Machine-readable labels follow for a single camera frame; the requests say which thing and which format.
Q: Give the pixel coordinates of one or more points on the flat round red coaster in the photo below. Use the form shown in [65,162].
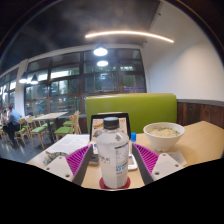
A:
[126,184]

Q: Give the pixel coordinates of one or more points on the white bowl of food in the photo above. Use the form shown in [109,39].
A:
[163,135]

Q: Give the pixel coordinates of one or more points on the light wooden dining table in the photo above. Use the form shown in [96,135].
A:
[50,116]

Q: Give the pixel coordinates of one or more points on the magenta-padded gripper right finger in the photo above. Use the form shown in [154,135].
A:
[164,165]

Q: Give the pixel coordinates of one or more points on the clear plastic bottle black cap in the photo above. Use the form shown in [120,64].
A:
[113,156]

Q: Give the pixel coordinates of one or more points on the black tablet with pictures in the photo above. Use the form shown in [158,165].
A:
[96,125]

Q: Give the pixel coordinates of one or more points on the person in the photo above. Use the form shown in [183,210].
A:
[3,118]
[14,121]

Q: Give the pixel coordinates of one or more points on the black cone pendant lamp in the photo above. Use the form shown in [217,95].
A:
[34,80]
[23,79]

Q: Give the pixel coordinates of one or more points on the green upholstered bench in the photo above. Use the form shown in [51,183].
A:
[140,108]

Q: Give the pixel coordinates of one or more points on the open white book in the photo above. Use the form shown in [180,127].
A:
[70,143]

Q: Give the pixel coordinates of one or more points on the wooden chairs with green seats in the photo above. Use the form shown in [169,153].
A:
[63,130]

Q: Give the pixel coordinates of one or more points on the long curved ceiling light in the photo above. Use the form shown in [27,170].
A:
[130,33]

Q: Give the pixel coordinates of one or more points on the round white pendant lamp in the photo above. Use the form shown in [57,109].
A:
[100,51]
[102,63]

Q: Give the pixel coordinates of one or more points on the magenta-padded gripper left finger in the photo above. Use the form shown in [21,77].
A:
[61,166]

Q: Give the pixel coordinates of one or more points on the small blue-capped container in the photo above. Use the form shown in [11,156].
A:
[133,137]

